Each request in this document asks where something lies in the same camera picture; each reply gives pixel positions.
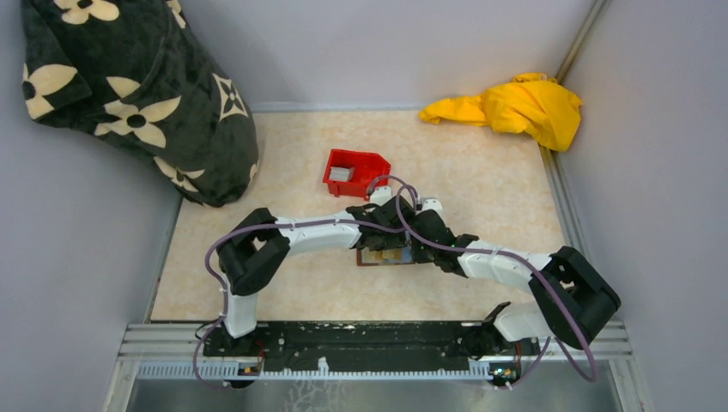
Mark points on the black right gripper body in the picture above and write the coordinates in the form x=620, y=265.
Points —
x=422, y=252

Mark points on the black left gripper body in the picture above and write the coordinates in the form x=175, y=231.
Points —
x=392, y=240

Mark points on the yellow credit card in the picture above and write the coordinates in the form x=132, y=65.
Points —
x=371, y=257
x=393, y=256

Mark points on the brown leather card holder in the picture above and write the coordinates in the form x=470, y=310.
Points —
x=407, y=260

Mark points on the red plastic bin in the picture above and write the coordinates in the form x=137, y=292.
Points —
x=367, y=165

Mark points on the grey cards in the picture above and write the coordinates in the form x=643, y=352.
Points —
x=341, y=174

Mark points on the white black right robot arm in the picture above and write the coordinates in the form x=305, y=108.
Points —
x=572, y=302

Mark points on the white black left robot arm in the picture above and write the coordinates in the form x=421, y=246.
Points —
x=252, y=253

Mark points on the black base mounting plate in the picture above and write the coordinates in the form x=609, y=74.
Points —
x=398, y=360

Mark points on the yellow crumpled cloth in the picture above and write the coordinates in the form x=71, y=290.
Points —
x=531, y=103

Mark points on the black floral plush blanket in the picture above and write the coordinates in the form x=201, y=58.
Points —
x=134, y=75

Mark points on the white slotted cable duct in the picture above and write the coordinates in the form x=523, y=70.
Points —
x=231, y=370

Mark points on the aluminium frame rail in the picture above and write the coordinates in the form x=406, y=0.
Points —
x=181, y=339

